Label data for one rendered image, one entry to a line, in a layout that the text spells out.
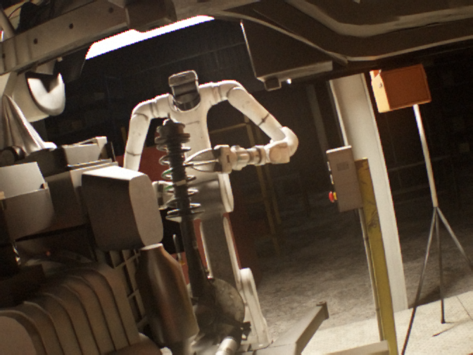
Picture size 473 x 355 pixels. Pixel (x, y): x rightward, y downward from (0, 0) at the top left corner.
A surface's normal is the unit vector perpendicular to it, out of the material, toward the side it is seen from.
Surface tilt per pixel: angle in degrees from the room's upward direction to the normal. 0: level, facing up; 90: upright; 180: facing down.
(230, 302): 76
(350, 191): 90
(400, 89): 90
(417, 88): 90
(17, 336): 90
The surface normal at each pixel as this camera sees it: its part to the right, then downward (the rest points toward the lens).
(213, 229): -0.14, -0.21
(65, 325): 0.88, -0.19
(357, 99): -0.18, 0.07
